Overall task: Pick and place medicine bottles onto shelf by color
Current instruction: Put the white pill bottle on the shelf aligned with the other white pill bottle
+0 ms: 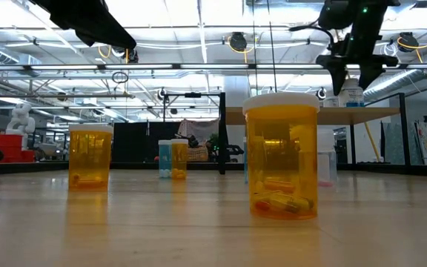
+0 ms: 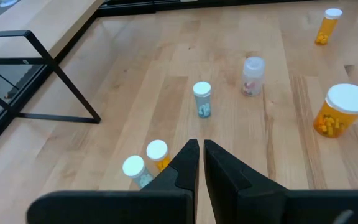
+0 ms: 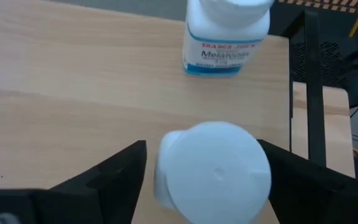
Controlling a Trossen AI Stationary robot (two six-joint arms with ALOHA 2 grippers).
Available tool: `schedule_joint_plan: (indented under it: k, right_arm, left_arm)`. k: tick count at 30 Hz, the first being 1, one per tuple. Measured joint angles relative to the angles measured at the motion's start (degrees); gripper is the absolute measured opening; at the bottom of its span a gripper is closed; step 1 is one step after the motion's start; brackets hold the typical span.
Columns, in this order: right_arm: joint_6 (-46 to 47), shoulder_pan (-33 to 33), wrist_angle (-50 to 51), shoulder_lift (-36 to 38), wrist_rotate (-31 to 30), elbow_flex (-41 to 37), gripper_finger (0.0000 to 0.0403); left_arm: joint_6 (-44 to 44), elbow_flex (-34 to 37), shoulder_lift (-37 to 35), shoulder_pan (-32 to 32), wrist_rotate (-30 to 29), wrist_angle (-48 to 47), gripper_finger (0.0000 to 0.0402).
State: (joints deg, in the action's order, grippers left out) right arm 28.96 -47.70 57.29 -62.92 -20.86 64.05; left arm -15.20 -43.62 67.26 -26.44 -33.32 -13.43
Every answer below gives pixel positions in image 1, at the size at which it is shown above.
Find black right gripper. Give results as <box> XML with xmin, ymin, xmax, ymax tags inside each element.
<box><xmin>316</xmin><ymin>39</ymin><xmax>400</xmax><ymax>96</ymax></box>

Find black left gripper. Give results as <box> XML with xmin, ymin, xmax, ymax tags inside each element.
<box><xmin>31</xmin><ymin>0</ymin><xmax>137</xmax><ymax>50</ymax></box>

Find white bottle blue label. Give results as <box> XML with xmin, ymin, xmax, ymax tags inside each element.
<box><xmin>338</xmin><ymin>77</ymin><xmax>365</xmax><ymax>108</ymax></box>

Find clear pill bottle pink pills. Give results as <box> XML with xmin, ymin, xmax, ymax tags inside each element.
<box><xmin>316</xmin><ymin>128</ymin><xmax>338</xmax><ymax>188</ymax></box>

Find large amber pill bottle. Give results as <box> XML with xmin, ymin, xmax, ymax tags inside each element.
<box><xmin>242</xmin><ymin>92</ymin><xmax>320</xmax><ymax>221</ymax></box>

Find amber pill bottle yellow label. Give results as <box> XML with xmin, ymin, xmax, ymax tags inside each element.
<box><xmin>67</xmin><ymin>123</ymin><xmax>114</xmax><ymax>191</ymax></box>

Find black partition panel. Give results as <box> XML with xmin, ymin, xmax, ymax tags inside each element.
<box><xmin>112</xmin><ymin>121</ymin><xmax>222</xmax><ymax>163</ymax></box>

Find white draped cloth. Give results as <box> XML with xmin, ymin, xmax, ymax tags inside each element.
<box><xmin>178</xmin><ymin>119</ymin><xmax>220</xmax><ymax>146</ymax></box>

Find small amber pill bottle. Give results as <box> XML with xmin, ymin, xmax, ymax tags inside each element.
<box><xmin>171</xmin><ymin>138</ymin><xmax>189</xmax><ymax>181</ymax></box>

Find woven wicker basket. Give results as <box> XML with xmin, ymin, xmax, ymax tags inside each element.
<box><xmin>188</xmin><ymin>143</ymin><xmax>210</xmax><ymax>163</ymax></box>

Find red storage crate stack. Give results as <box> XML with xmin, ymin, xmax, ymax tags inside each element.
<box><xmin>0</xmin><ymin>133</ymin><xmax>36</xmax><ymax>163</ymax></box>

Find black coiled cable loop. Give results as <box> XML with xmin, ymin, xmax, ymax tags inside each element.
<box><xmin>111</xmin><ymin>70</ymin><xmax>130</xmax><ymax>85</ymax></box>

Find black ceiling cable reel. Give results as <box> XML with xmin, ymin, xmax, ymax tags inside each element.
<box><xmin>230</xmin><ymin>31</ymin><xmax>248</xmax><ymax>52</ymax></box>
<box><xmin>397</xmin><ymin>31</ymin><xmax>419</xmax><ymax>53</ymax></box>

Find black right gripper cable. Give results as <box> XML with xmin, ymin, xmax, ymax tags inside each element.
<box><xmin>288</xmin><ymin>23</ymin><xmax>336</xmax><ymax>53</ymax></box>

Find yellow hanging hose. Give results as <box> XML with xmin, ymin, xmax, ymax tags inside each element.
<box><xmin>363</xmin><ymin>124</ymin><xmax>382</xmax><ymax>163</ymax></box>

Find thin black hanging cable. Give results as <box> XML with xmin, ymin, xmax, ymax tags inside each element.
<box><xmin>251</xmin><ymin>0</ymin><xmax>259</xmax><ymax>97</ymax></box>
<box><xmin>266</xmin><ymin>0</ymin><xmax>277</xmax><ymax>93</ymax></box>

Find black metal gantry frame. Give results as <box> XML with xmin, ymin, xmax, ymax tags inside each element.
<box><xmin>162</xmin><ymin>91</ymin><xmax>222</xmax><ymax>112</ymax></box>

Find black metal table frame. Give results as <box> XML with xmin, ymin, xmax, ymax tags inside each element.
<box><xmin>0</xmin><ymin>160</ymin><xmax>427</xmax><ymax>177</ymax></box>

